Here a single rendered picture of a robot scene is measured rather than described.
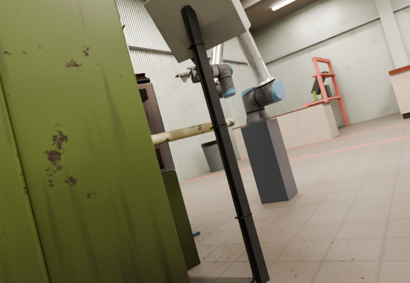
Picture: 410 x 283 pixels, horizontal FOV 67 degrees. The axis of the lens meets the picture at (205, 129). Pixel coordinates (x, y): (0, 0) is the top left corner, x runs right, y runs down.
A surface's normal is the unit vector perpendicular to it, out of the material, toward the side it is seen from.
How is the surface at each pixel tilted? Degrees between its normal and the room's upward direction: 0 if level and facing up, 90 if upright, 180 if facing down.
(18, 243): 90
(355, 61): 90
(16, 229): 90
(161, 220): 90
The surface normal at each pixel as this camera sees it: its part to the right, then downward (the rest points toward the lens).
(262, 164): -0.55, 0.11
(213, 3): -0.32, 0.57
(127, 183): 0.52, -0.18
